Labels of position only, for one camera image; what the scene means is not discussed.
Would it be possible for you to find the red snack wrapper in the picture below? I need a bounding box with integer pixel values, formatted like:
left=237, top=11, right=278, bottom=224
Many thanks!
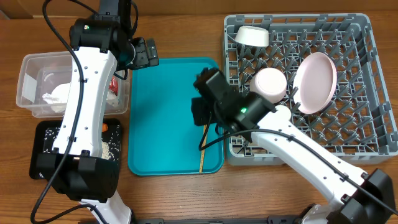
left=109, top=77, right=119, bottom=96

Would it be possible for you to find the white tissue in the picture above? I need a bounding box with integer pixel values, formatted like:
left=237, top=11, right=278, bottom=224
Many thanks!
left=42, top=83, right=70, bottom=113
left=106, top=90, right=119, bottom=107

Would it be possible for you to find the small pink bowl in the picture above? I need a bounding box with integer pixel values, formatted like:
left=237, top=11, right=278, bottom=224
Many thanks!
left=249, top=68, right=287, bottom=104

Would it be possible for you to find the orange carrot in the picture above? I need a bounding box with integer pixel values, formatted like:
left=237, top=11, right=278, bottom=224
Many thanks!
left=102, top=123, right=108, bottom=132

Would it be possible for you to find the pale green bowl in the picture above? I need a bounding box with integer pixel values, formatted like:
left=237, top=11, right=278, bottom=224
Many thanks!
left=234, top=26, right=269, bottom=47

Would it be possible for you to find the rice and peanut food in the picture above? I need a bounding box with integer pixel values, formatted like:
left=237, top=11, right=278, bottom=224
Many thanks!
left=39, top=126, right=121, bottom=179

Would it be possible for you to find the large pink plate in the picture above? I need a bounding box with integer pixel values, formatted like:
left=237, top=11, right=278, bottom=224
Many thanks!
left=293, top=52, right=337, bottom=114

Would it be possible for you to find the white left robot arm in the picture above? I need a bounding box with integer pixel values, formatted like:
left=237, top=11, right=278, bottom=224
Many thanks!
left=36, top=1, right=159, bottom=223

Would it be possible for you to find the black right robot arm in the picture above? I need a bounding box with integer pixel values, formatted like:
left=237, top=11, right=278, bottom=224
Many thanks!
left=193, top=68, right=397, bottom=223

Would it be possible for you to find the grey dishwasher rack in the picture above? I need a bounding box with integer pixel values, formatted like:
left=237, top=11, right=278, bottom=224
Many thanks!
left=223, top=13, right=397, bottom=164

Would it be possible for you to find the left wooden chopstick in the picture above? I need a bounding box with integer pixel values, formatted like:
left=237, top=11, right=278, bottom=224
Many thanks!
left=199, top=124, right=208, bottom=174

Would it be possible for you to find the teal plastic tray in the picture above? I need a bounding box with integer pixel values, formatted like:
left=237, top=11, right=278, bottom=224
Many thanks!
left=127, top=57, right=224, bottom=176

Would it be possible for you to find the clear plastic bin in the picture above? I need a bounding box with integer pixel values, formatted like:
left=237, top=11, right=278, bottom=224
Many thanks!
left=16, top=51, right=130, bottom=118

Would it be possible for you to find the black plastic tray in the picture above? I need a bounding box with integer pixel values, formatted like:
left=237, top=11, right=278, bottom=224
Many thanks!
left=29, top=118, right=123, bottom=180

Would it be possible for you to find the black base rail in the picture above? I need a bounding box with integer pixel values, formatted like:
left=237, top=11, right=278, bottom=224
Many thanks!
left=134, top=215, right=301, bottom=224

